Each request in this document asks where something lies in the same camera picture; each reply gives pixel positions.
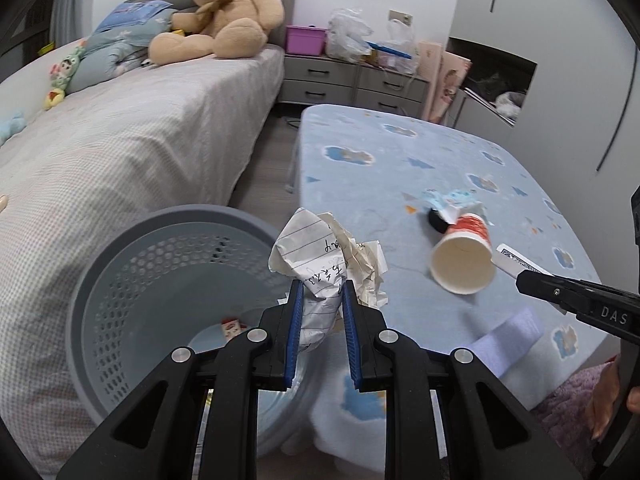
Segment red white paper cup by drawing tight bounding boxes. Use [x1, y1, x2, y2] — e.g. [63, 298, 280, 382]
[430, 214, 496, 296]

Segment light blue wipes packet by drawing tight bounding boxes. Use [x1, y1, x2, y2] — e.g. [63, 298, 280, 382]
[423, 190, 488, 224]

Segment white paper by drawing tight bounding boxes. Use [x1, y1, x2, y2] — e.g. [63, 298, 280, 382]
[268, 208, 388, 352]

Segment purple toothpaste box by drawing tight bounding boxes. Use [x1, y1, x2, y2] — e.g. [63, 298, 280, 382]
[466, 307, 544, 382]

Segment black elastic band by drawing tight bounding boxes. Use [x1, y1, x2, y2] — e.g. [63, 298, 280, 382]
[427, 208, 450, 234]

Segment grey perforated trash basket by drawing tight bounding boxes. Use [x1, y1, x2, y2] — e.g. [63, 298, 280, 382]
[65, 204, 291, 425]

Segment person's right hand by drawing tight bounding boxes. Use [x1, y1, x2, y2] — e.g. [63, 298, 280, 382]
[586, 356, 620, 440]

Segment light blue patterned table blanket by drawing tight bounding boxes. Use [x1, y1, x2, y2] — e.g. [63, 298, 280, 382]
[296, 104, 604, 474]

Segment pink cartoon boards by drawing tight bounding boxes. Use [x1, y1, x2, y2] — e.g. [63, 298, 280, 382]
[418, 41, 472, 124]

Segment grey checked bed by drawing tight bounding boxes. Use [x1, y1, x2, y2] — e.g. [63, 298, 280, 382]
[0, 37, 286, 476]

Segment clear plastic bag right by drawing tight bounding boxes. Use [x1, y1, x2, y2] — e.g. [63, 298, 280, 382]
[377, 18, 420, 75]

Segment clear plastic bag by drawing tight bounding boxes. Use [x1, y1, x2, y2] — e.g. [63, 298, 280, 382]
[377, 18, 420, 75]
[326, 9, 373, 63]

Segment light blue plush toy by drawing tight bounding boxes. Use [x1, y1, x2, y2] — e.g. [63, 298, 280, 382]
[0, 113, 26, 146]

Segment blue stick tool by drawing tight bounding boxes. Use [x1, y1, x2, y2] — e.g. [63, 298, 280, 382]
[367, 41, 412, 60]

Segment grey drawer nightstand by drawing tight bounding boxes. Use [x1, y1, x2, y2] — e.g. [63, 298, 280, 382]
[278, 54, 430, 118]

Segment small green doll toy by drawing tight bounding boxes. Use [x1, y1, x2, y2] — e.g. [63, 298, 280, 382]
[44, 42, 85, 110]

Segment clear plastic bag left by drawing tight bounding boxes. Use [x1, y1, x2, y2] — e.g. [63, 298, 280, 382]
[326, 9, 373, 63]

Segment purple plastic storage box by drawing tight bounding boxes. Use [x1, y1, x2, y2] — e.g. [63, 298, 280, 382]
[285, 25, 326, 56]

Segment large tan teddy bear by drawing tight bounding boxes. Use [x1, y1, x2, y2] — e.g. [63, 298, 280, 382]
[149, 0, 285, 65]

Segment blue patterned pillow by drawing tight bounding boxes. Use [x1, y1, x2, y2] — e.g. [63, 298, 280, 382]
[94, 0, 171, 34]

